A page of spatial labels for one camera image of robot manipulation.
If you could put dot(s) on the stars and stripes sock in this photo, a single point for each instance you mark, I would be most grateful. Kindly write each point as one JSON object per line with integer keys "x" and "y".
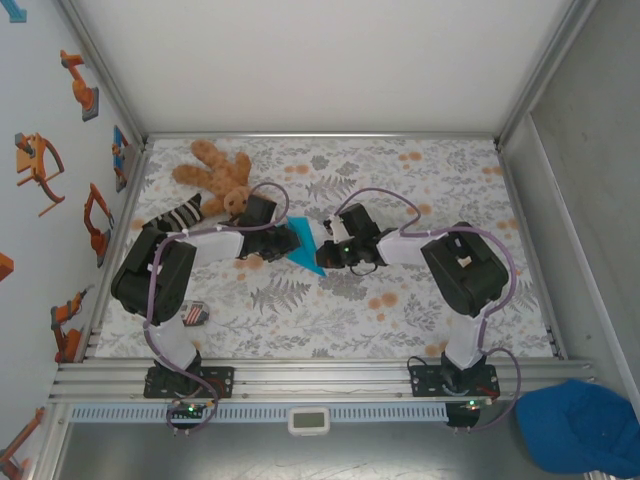
{"x": 195, "y": 315}

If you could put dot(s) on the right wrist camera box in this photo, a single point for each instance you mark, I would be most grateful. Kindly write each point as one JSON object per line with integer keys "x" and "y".
{"x": 357, "y": 220}

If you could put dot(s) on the white digital timer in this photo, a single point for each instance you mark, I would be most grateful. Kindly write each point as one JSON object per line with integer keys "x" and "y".
{"x": 308, "y": 421}

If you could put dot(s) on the small blue wall sticker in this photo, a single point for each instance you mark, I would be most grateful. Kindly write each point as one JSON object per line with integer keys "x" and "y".
{"x": 17, "y": 12}

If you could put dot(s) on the brown plush teddy bear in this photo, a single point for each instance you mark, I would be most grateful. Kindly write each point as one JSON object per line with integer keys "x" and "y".
{"x": 215, "y": 167}

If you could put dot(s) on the aluminium frame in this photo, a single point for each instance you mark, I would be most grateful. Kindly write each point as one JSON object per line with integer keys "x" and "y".
{"x": 320, "y": 375}

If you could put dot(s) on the orange claw machine wall sticker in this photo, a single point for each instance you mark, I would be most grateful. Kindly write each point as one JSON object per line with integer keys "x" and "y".
{"x": 30, "y": 165}

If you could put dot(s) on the floral patterned tablecloth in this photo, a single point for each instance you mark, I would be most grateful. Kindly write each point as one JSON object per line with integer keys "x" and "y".
{"x": 300, "y": 325}

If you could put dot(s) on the blue and orange wall sticker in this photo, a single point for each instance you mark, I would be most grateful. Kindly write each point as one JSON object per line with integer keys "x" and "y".
{"x": 120, "y": 150}

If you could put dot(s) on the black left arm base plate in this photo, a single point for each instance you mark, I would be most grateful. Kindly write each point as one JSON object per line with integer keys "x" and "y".
{"x": 220, "y": 382}

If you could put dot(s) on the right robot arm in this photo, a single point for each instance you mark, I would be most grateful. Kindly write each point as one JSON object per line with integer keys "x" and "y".
{"x": 465, "y": 335}

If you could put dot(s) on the blue cap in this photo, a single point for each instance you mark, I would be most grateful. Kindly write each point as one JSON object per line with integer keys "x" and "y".
{"x": 575, "y": 430}

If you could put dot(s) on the blue paper sheet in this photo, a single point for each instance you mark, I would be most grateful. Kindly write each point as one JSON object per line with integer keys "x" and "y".
{"x": 305, "y": 250}

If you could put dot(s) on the black white striped sock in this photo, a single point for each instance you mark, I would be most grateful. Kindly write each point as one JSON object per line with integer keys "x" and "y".
{"x": 177, "y": 217}

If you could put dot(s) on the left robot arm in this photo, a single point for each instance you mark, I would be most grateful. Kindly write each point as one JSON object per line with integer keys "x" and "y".
{"x": 215, "y": 245}

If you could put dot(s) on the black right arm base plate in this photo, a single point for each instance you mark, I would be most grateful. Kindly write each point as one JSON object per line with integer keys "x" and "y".
{"x": 425, "y": 382}

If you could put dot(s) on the orange block wall sticker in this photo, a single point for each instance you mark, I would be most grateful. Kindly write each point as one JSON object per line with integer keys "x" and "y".
{"x": 5, "y": 267}

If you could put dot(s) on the small circuit board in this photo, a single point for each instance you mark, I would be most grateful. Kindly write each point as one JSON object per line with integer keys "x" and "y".
{"x": 472, "y": 404}
{"x": 190, "y": 410}

